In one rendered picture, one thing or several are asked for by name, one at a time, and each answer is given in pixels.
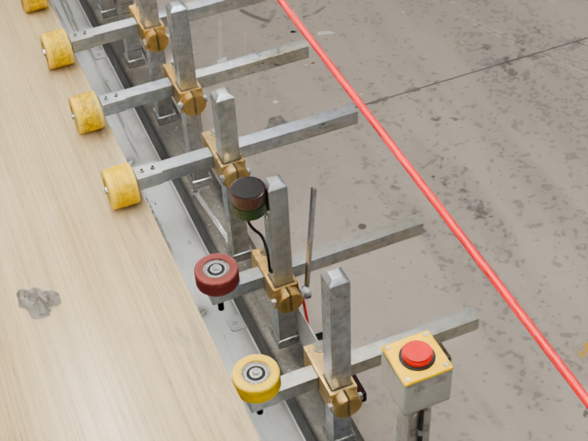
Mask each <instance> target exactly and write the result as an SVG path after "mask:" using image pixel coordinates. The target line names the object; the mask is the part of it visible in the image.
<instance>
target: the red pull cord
mask: <svg viewBox="0 0 588 441"><path fill-rule="evenodd" d="M277 2H278V3H279V4H280V5H281V7H282V8H283V10H284V11H285V12H286V14H287V15H288V16H289V18H290V19H291V21H292V22H293V23H294V25H295V26H296V27H297V28H298V29H299V30H300V32H301V33H302V34H303V36H304V37H305V39H306V40H307V41H308V43H309V44H310V45H311V47H312V48H313V49H314V51H315V52H316V53H317V55H318V56H319V57H320V58H321V59H322V61H323V62H324V63H325V65H326V66H327V67H328V69H329V70H330V71H331V73H332V74H333V76H334V77H335V78H336V80H337V81H338V82H339V84H340V85H341V86H342V87H343V88H344V89H345V91H346V92H347V94H348V95H349V96H350V98H351V99H352V100H353V102H354V103H355V105H356V106H357V107H358V108H359V110H360V111H361V113H362V114H363V115H364V116H365V117H366V118H367V120H368V121H369V123H370V124H371V125H372V127H373V128H374V129H375V131H376V132H377V133H378V135H379V136H380V137H381V139H382V140H383V142H384V143H385V144H386V145H387V146H388V148H389V149H390V150H391V151H392V153H393V154H394V155H395V157H396V158H397V160H398V161H399V162H400V164H401V165H402V167H403V168H404V169H405V170H406V172H407V173H408V174H409V175H410V176H411V178H412V179H413V180H414V182H415V183H416V185H417V186H418V187H419V189H420V190H421V191H422V192H423V194H424V195H425V197H426V198H427V199H428V201H429V202H430V203H431V204H432V205H433V207H434V208H435V209H436V211H437V212H438V213H439V215H440V216H441V217H442V219H443V220H444V222H445V223H446V224H447V226H448V227H449V228H450V230H451V231H452V232H453V233H454V234H455V235H456V237H457V238H458V240H459V241H460V242H461V244H462V245H463V246H464V248H465V249H466V251H467V252H468V253H469V254H470V256H471V257H472V259H473V260H474V261H475V262H476V263H477V264H478V266H479V267H480V269H481V270H482V271H483V273H484V274H485V275H486V277H487V278H488V279H489V281H490V282H491V283H492V285H493V286H494V288H495V289H496V290H497V291H498V292H499V293H500V295H501V296H502V297H503V299H504V300H505V301H506V303H507V304H508V306H509V307H510V308H511V310H512V311H513V312H514V314H515V315H516V316H517V318H518V319H519V320H520V321H521V322H522V324H523V325H524V326H525V328H526V329H527V330H528V332H529V333H530V335H531V336H532V337H533V338H534V340H535V341H536V343H537V344H538V345H539V347H540V348H541V349H542V350H543V351H544V353H545V354H546V355H547V357H548V358H549V359H550V361H551V362H552V363H553V365H554V366H555V367H556V369H557V370H558V372H559V373H560V374H561V376H562V377H563V378H564V379H565V380H566V381H567V383H568V384H569V385H570V387H571V388H572V390H573V391H574V392H575V394H576V395H577V397H578V398H579V399H580V400H581V402H582V403H583V404H584V406H585V407H586V408H587V409H588V392H587V391H586V390H585V388H584V387H583V386H582V384H581V383H580V382H579V381H578V379H577V378H576V376H575V375H574V374H573V373H572V372H571V371H570V369H569V368H568V367H567V365H566V364H565V363H564V361H563V360H562V359H561V357H560V356H559V355H558V353H557V352H556V351H555V349H554V348H553V347H552V345H551V344H550V343H549V342H548V341H547V340H546V338H545V337H544V336H543V334H542V333H541V331H540V330H539V329H538V328H537V326H536V325H535V323H534V322H533V321H532V320H531V318H530V317H529V315H528V314H527V313H526V312H525V311H524V310H523V309H522V307H521V306H520V304H519V303H518V302H517V300H516V299H515V298H514V296H513V295H512V294H511V292H510V291H509V290H508V288H507V287H506V286H505V284H504V283H503V282H502V281H501V280H500V279H499V277H498V276H497V275H496V273H495V272H494V270H493V269H492V268H491V267H490V265H489V264H488V263H487V261H486V260H485V258H484V257H483V256H482V255H481V253H480V252H479V251H478V250H477V249H476V248H475V246H474V245H473V243H472V242H471V241H470V239H469V238H468V237H467V236H466V234H465V233H464V231H463V230H462V229H461V227H460V226H459V225H458V223H457V222H456V221H455V220H454V219H453V218H452V216H451V215H450V214H449V212H448V211H447V210H446V208H445V207H444V206H443V204H442V203H441V202H440V200H439V199H438V197H437V196H436V195H435V194H434V192H433V191H432V190H431V189H430V188H429V187H428V185H427V184H426V183H425V181H424V180H423V178H422V177H421V176H420V175H419V173H418V172H417V170H416V169H415V168H414V166H413V165H412V164H411V163H410V161H409V160H408V159H407V158H406V157H405V156H404V154H403V153H402V151H401V150H400V149H399V147H398V146H397V145H396V143H395V142H394V141H393V139H392V138H391V137H390V135H389V134H388V133H387V131H386V130H385V129H384V128H383V127H382V126H381V124H380V123H379V122H378V120H377V119H376V118H375V116H374V115H373V114H372V112H371V111H370V110H369V108H368V107H367V105H366V104H365V103H364V102H363V100H362V99H361V98H360V97H359V96H358V95H357V93H356V92H355V91H354V89H353V88H352V86H351V85H350V84H349V83H348V81H347V80H346V78H345V77H344V76H343V74H342V73H341V72H340V70H339V69H338V68H337V67H336V66H335V65H334V63H333V62H332V61H331V59H330V58H329V57H328V55H327V54H326V53H325V51H324V50H323V49H322V47H321V46H320V45H319V43H318V42H317V41H316V39H315V38H314V37H313V36H312V35H311V33H310V32H309V31H308V30H307V28H306V27H305V25H304V24H303V23H302V22H301V20H300V19H299V18H298V16H297V15H296V13H295V12H294V11H293V10H292V8H291V7H290V6H289V5H288V4H287V2H286V1H285V0H277Z"/></svg>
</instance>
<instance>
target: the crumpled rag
mask: <svg viewBox="0 0 588 441"><path fill-rule="evenodd" d="M16 295H17V299H18V307H19V308H20V307H21V308H25V309H26V310H28V313H29V314H30V317H31V318H32V319H34V320H35V319H42V318H47V317H48V316H49V315H51V308H52V307H53V306H55V305H61V300H60V295H59V293H58V292H57V291H56V290H52V289H49V290H41V289H39V288H37V287H32V288H31V289H29V290H27V289H22V288H19V289H18V291H17V293H16Z"/></svg>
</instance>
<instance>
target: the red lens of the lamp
mask: <svg viewBox="0 0 588 441"><path fill-rule="evenodd" d="M241 178H246V177H241ZM241 178H238V179H241ZM251 178H256V177H251ZM256 179H259V178H256ZM236 180H237V179H236ZM236 180H235V181H236ZM259 180H260V179H259ZM235 181H234V182H235ZM260 181H261V180H260ZM234 182H233V183H234ZM261 182H262V181H261ZM233 183H232V184H233ZM232 184H231V185H230V187H229V192H230V200H231V203H232V204H233V206H234V207H236V208H238V209H241V210H253V209H257V208H258V207H260V206H261V205H262V204H263V203H264V202H265V200H266V190H265V184H264V183H263V182H262V184H263V186H264V188H263V189H264V190H263V191H262V193H261V194H260V195H259V196H257V197H255V198H253V199H238V198H237V197H235V196H234V195H233V194H232V191H231V187H232Z"/></svg>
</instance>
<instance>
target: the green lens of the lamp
mask: <svg viewBox="0 0 588 441"><path fill-rule="evenodd" d="M231 208H232V213H233V215H234V217H236V218H237V219H239V220H241V221H255V220H258V219H260V218H261V217H263V216H264V215H265V213H266V211H267V201H266V200H265V202H264V203H263V204H262V205H261V206H260V207H259V208H257V209H255V210H251V211H243V210H240V209H238V208H236V207H235V206H233V204H232V203H231Z"/></svg>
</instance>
